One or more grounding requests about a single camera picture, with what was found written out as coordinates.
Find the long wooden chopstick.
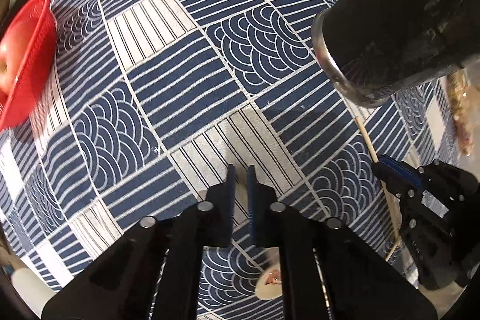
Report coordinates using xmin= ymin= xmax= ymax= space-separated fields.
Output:
xmin=353 ymin=115 xmax=404 ymax=262

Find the white spoon bear print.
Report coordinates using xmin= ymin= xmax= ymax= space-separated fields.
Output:
xmin=255 ymin=254 xmax=282 ymax=301

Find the clear plastic cookie box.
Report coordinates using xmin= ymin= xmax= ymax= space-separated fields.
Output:
xmin=447 ymin=70 xmax=474 ymax=156

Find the blue patterned tablecloth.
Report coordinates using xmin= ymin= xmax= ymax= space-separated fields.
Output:
xmin=0 ymin=0 xmax=462 ymax=320

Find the black cylindrical utensil holder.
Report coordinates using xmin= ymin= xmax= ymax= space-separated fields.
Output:
xmin=312 ymin=0 xmax=479 ymax=108

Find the red plastic basket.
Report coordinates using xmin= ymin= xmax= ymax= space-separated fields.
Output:
xmin=1 ymin=0 xmax=56 ymax=130

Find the red apple right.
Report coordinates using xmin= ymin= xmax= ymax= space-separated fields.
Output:
xmin=0 ymin=43 xmax=17 ymax=94

